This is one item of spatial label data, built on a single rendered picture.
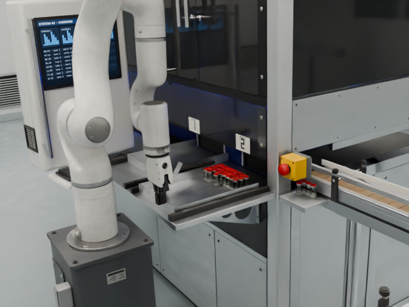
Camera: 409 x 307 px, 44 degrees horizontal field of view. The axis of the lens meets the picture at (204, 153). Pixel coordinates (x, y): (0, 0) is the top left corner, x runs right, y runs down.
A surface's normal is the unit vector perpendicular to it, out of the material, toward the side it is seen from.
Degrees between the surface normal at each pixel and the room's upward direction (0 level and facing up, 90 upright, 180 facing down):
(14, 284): 0
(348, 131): 90
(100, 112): 64
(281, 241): 90
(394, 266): 90
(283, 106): 90
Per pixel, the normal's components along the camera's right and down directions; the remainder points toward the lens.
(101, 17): 0.36, 0.70
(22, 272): -0.04, -0.95
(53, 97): 0.65, 0.22
